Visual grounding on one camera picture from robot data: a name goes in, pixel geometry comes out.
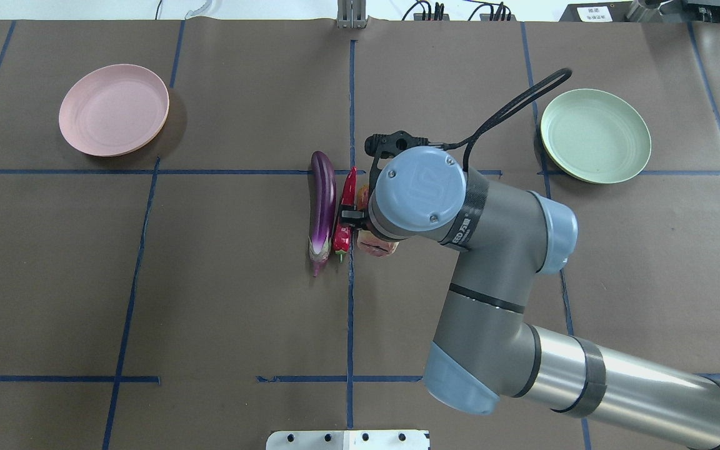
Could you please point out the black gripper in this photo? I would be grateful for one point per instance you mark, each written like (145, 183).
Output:
(352, 217)

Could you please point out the green pink peach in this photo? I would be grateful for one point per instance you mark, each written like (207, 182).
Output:
(374, 246)

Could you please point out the red yellow pomegranate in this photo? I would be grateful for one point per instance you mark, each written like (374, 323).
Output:
(362, 198)

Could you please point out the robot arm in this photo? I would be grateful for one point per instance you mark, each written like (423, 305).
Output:
(483, 349)

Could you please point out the red chili pepper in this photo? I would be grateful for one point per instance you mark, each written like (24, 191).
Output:
(341, 238)

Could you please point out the purple eggplant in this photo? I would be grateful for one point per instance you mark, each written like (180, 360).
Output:
(323, 211)

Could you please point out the pink plate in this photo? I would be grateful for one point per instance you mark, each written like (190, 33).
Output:
(114, 110)

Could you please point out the green plate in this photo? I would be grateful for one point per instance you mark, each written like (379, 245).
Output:
(595, 136)

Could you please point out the aluminium frame post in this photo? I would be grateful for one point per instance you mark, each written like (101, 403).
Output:
(352, 14)

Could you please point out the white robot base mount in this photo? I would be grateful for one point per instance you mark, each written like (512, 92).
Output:
(350, 439)

